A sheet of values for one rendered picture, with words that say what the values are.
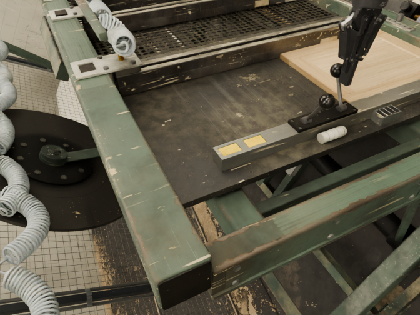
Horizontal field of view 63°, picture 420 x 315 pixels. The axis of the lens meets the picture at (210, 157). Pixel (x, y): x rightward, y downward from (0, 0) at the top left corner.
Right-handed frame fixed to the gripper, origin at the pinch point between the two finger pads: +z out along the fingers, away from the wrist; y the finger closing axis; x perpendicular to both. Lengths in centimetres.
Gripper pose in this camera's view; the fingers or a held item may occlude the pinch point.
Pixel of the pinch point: (347, 70)
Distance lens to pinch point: 96.7
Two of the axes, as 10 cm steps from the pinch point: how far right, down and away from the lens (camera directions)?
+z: 0.0, 7.3, 6.8
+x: -4.4, -6.1, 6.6
